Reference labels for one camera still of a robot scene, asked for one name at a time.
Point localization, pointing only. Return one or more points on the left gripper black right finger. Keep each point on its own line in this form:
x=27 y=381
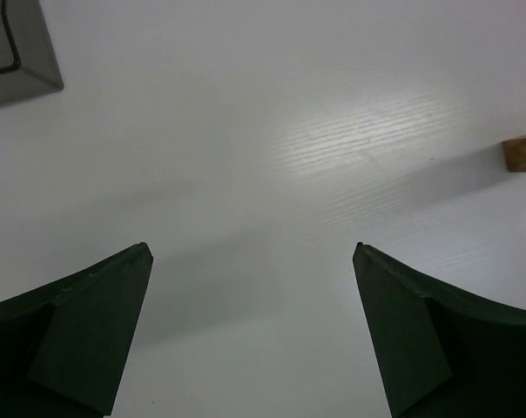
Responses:
x=442 y=351

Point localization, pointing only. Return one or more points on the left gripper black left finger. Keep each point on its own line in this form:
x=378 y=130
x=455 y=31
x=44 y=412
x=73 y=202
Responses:
x=64 y=345

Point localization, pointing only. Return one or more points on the long wooden block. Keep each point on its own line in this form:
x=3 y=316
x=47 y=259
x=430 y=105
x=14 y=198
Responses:
x=514 y=152

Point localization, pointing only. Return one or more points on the translucent grey plastic bin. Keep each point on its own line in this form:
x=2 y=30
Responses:
x=28 y=63

